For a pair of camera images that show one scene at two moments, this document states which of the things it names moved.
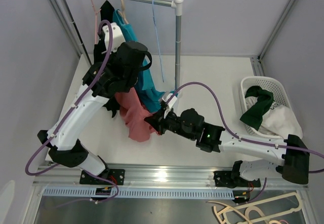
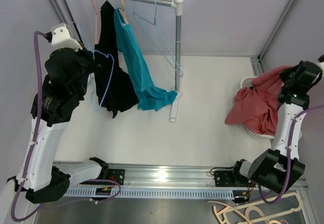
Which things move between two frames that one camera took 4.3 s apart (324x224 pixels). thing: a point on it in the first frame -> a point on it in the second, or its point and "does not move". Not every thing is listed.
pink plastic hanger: (96, 12) does not move
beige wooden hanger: (122, 12) does not move
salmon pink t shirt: (133, 114) -> (257, 107)
